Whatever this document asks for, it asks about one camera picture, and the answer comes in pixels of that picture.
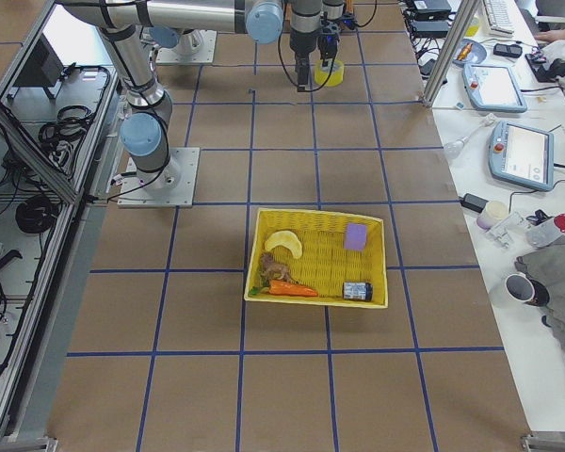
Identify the orange toy carrot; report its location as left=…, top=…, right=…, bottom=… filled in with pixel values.
left=249, top=280, right=318, bottom=298

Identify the purple sponge block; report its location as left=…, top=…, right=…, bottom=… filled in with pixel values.
left=344, top=222, right=367, bottom=251

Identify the yellow plastic basket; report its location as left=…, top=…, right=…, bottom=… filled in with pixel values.
left=244, top=208, right=388, bottom=309

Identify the white dark mug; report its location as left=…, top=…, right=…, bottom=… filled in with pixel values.
left=503, top=273, right=550, bottom=307

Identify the brown toy dinosaur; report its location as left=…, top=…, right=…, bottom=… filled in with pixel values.
left=260, top=252, right=294, bottom=283

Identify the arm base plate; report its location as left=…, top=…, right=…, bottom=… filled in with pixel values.
left=116, top=147, right=201, bottom=208
left=151, top=27, right=218, bottom=66

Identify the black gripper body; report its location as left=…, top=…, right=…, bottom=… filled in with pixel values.
left=290, top=25, right=340, bottom=58

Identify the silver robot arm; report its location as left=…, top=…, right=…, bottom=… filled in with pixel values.
left=58, top=1, right=344, bottom=185

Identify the far teach pendant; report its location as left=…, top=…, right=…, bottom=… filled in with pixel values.
left=462, top=63, right=527, bottom=113

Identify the yellow toy banana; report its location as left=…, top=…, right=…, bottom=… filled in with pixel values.
left=264, top=230, right=303, bottom=259

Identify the near teach pendant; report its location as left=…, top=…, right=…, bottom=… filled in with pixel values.
left=488, top=121, right=555, bottom=191

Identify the teach pendant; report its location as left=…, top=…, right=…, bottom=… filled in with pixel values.
left=488, top=121, right=555, bottom=191
left=462, top=63, right=527, bottom=113

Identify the yellow tape roll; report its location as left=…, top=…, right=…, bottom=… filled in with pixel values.
left=314, top=59, right=345, bottom=87

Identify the blue black can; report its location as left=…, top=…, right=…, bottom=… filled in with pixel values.
left=343, top=282, right=373, bottom=301

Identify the black power adapter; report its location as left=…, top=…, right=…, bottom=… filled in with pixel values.
left=460, top=193, right=489, bottom=214

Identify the aluminium frame post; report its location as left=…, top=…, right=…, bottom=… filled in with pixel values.
left=422, top=0, right=479, bottom=107

